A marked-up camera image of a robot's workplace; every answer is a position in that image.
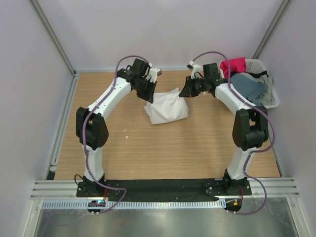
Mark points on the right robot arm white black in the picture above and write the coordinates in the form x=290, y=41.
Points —
x=250, y=129

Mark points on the pink t shirt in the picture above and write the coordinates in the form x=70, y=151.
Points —
x=237, y=65

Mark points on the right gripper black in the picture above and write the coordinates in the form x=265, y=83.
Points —
x=190, y=86

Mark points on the white laundry basket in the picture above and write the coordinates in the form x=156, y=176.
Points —
x=255, y=66

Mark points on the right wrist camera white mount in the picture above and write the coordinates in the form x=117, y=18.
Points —
x=194, y=68

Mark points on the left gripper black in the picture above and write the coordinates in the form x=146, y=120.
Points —
x=148, y=88

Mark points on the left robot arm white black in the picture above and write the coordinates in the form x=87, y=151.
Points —
x=91, y=128

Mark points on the right aluminium corner post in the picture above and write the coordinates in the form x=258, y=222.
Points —
x=280, y=13

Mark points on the blue grey t shirt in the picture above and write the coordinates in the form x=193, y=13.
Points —
x=249, y=87

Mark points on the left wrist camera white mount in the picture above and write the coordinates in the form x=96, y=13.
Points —
x=153, y=74

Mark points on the white slotted cable duct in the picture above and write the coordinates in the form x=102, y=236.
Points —
x=97, y=204

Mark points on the white t shirt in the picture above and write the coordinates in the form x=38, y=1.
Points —
x=167, y=107

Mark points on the aluminium frame rail front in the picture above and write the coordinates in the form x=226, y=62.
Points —
x=64, y=189

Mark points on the left aluminium corner post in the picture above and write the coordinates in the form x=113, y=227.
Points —
x=51, y=33

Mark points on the aluminium corner post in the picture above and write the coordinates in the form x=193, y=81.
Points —
x=51, y=33
x=280, y=13

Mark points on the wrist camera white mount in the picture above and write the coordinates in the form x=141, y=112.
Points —
x=194, y=68
x=153, y=74

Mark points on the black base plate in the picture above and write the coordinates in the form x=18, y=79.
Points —
x=163, y=190

